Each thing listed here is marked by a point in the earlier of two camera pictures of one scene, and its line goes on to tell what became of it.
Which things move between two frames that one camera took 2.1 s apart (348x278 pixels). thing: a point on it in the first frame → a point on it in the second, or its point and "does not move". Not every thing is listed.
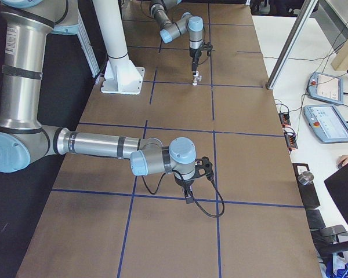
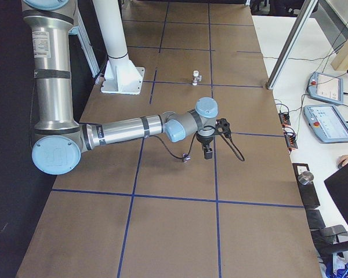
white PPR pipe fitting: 195,79 does not move
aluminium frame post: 292,43 does not move
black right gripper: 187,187 → 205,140
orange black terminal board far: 285,119 does not move
